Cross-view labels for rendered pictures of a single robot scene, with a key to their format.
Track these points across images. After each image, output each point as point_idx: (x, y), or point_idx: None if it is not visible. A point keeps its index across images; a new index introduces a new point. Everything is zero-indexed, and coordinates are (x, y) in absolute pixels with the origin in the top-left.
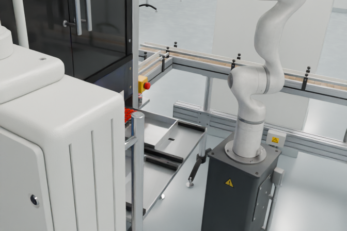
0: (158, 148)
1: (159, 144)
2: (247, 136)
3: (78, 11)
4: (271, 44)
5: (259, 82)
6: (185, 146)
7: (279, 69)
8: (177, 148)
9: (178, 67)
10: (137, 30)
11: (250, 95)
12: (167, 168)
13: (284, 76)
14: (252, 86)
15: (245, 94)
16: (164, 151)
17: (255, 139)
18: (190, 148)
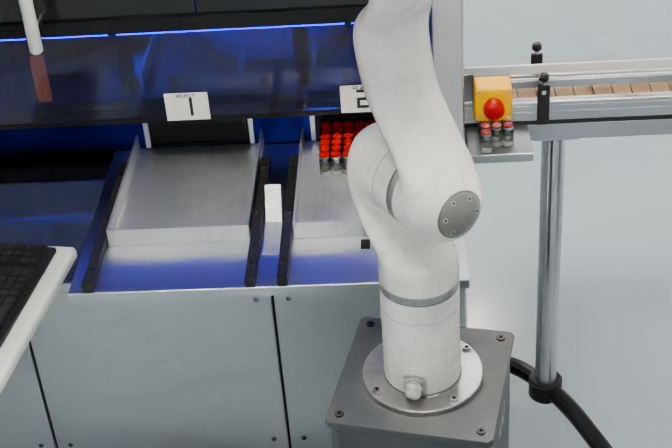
0: (311, 240)
1: (322, 232)
2: (381, 319)
3: None
4: (365, 86)
5: (375, 182)
6: (351, 272)
7: (399, 169)
8: (332, 263)
9: None
10: None
11: (373, 207)
12: (244, 274)
13: (429, 200)
14: (362, 182)
15: (354, 195)
16: (307, 250)
17: (393, 340)
18: (350, 280)
